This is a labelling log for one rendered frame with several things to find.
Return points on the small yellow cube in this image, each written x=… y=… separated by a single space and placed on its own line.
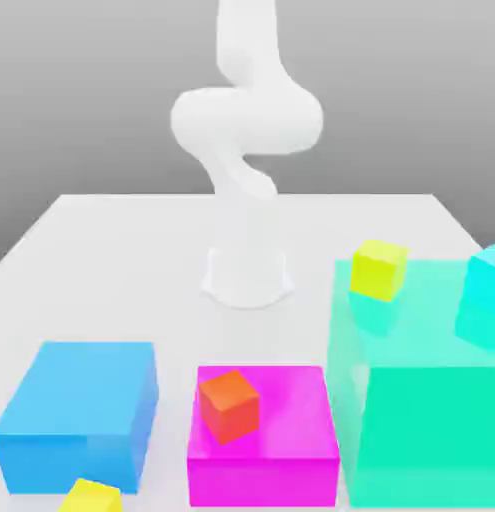
x=93 y=498

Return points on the large magenta box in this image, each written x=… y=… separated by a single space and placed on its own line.
x=287 y=440

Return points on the small yellow-green cube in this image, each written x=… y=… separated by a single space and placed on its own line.
x=375 y=272

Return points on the small cyan cube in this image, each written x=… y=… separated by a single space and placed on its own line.
x=483 y=296

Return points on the large turquoise box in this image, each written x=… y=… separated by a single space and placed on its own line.
x=427 y=432

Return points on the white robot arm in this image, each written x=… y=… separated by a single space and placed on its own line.
x=247 y=120

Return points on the large blue box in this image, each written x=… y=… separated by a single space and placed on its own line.
x=79 y=404

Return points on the small orange-red cube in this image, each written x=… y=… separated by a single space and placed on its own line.
x=229 y=408

